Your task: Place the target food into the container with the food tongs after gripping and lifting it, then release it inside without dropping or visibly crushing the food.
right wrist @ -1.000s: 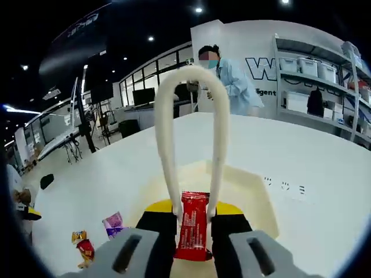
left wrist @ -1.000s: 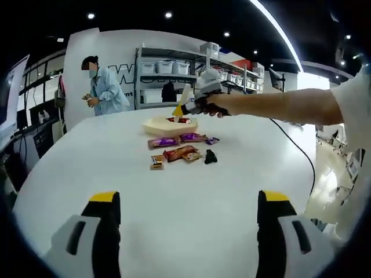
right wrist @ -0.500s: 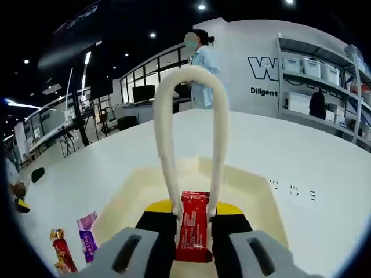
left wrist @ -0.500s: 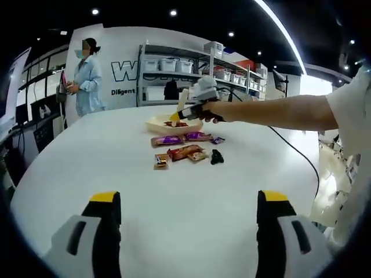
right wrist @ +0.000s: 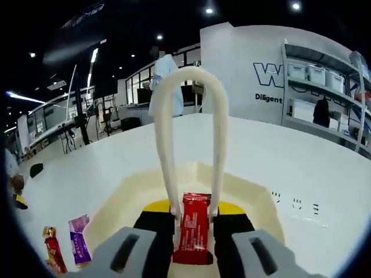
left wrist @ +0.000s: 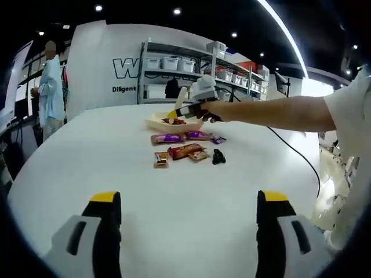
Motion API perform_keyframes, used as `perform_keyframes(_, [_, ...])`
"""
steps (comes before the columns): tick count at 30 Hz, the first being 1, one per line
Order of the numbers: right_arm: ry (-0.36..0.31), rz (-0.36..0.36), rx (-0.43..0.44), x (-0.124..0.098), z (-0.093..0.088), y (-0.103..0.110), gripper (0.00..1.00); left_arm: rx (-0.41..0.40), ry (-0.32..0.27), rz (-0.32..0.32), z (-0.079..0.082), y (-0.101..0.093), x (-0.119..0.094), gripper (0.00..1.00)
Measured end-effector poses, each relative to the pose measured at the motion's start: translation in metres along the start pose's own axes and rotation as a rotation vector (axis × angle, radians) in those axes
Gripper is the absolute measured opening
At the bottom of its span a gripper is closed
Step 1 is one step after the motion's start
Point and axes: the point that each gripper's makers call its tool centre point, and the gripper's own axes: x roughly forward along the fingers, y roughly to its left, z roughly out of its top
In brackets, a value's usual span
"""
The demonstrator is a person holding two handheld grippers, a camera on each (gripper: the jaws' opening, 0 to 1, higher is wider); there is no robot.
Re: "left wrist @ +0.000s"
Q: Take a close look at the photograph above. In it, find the red food snack packet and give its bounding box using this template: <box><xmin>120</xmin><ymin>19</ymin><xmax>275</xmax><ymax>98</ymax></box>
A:
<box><xmin>161</xmin><ymin>117</ymin><xmax>187</xmax><ymax>125</ymax></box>

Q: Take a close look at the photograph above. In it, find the purple food snack packet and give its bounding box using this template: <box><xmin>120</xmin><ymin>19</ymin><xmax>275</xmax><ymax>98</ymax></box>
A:
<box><xmin>150</xmin><ymin>133</ymin><xmax>186</xmax><ymax>145</ymax></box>
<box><xmin>185</xmin><ymin>130</ymin><xmax>214</xmax><ymax>141</ymax></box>

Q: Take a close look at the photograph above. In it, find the black monitor on stand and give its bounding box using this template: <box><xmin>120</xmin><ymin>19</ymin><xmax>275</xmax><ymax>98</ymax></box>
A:
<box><xmin>275</xmin><ymin>71</ymin><xmax>291</xmax><ymax>96</ymax></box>

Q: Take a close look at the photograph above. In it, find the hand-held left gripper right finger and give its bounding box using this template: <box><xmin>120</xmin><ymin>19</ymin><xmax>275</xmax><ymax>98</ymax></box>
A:
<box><xmin>254</xmin><ymin>190</ymin><xmax>334</xmax><ymax>278</ymax></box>

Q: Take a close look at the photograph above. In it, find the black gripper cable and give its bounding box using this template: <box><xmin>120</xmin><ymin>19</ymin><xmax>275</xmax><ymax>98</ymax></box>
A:
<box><xmin>266</xmin><ymin>126</ymin><xmax>321</xmax><ymax>200</ymax></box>

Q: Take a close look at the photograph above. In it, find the person's right hand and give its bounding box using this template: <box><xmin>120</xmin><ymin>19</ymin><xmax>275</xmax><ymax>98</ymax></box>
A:
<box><xmin>199</xmin><ymin>101</ymin><xmax>226</xmax><ymax>124</ymax></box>

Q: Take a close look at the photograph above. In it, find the ceiling light strip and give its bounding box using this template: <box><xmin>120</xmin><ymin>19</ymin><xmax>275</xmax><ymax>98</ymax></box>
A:
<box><xmin>257</xmin><ymin>0</ymin><xmax>310</xmax><ymax>78</ymax></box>

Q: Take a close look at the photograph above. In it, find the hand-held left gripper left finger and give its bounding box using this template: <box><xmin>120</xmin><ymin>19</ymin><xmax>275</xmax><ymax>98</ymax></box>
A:
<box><xmin>43</xmin><ymin>191</ymin><xmax>122</xmax><ymax>278</ymax></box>

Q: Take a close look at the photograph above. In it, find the hanging bag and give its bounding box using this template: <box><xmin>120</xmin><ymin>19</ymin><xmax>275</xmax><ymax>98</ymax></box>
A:
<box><xmin>60</xmin><ymin>65</ymin><xmax>72</xmax><ymax>116</ymax></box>

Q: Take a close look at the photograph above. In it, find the large display screen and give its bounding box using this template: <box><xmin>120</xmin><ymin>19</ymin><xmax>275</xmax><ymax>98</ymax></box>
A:
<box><xmin>4</xmin><ymin>40</ymin><xmax>34</xmax><ymax>112</ymax></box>

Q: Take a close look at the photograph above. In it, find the row of white storage bins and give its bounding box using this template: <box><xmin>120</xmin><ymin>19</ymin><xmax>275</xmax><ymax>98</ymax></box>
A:
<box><xmin>144</xmin><ymin>41</ymin><xmax>269</xmax><ymax>93</ymax></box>

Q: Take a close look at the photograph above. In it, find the cream paper container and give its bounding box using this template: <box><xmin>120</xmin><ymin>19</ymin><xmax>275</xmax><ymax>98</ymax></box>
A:
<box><xmin>144</xmin><ymin>111</ymin><xmax>204</xmax><ymax>134</ymax></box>

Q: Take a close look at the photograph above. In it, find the black food snack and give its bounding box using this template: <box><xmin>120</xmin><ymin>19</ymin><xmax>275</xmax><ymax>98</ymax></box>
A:
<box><xmin>211</xmin><ymin>148</ymin><xmax>227</xmax><ymax>166</ymax></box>

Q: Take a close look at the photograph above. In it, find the grey metal storage shelf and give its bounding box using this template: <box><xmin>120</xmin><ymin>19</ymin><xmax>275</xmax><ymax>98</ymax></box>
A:
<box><xmin>139</xmin><ymin>40</ymin><xmax>270</xmax><ymax>105</ymax></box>

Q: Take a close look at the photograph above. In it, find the orange blue-print food packet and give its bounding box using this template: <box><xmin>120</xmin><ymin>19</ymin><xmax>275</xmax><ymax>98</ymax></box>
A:
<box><xmin>153</xmin><ymin>151</ymin><xmax>170</xmax><ymax>169</ymax></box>

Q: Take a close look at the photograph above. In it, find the red-brown food biscuit packet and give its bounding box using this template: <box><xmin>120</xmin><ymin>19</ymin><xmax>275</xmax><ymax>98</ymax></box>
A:
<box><xmin>167</xmin><ymin>144</ymin><xmax>206</xmax><ymax>160</ymax></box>

